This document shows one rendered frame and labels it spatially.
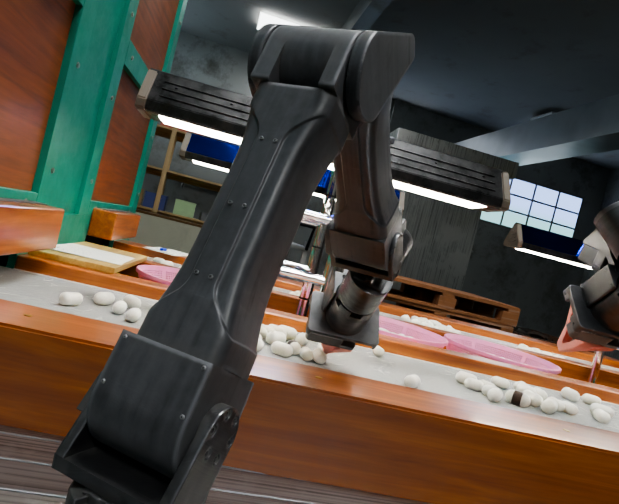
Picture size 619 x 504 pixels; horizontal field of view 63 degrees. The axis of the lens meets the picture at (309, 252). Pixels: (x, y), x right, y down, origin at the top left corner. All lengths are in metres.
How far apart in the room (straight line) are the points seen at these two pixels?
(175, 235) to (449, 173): 5.45
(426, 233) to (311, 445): 5.16
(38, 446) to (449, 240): 5.40
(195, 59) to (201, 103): 9.70
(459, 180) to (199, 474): 0.68
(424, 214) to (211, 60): 6.15
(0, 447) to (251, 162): 0.34
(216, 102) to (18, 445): 0.54
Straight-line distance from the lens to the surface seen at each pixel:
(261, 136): 0.35
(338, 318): 0.68
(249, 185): 0.33
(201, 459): 0.31
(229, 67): 10.50
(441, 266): 5.74
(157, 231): 6.21
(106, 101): 1.28
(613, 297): 0.72
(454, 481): 0.62
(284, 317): 0.95
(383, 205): 0.54
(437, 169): 0.88
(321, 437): 0.56
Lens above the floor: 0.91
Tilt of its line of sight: 1 degrees down
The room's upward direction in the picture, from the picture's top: 14 degrees clockwise
